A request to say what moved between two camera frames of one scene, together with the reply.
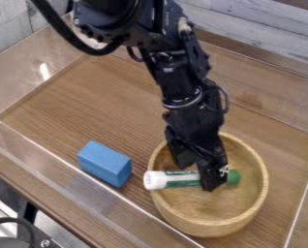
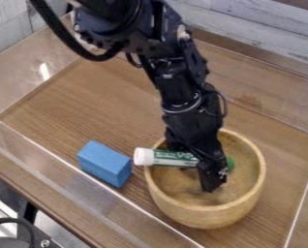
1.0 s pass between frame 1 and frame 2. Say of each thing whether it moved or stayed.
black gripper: stayed
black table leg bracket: stayed
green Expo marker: moved
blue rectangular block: stayed
